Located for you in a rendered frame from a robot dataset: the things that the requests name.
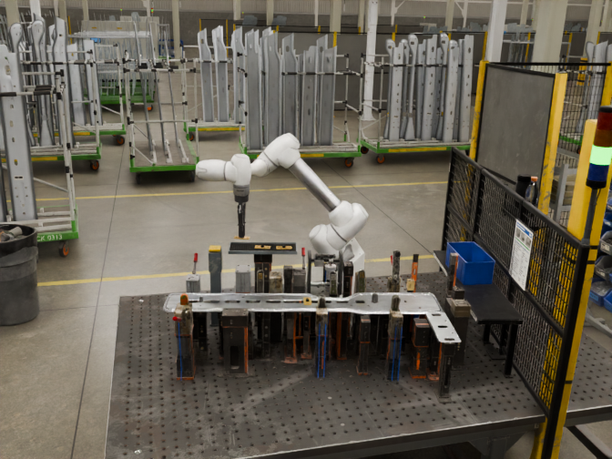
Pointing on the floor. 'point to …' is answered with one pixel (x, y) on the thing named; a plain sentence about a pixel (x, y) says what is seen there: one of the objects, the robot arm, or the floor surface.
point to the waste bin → (18, 274)
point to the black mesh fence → (527, 277)
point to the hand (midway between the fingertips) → (241, 229)
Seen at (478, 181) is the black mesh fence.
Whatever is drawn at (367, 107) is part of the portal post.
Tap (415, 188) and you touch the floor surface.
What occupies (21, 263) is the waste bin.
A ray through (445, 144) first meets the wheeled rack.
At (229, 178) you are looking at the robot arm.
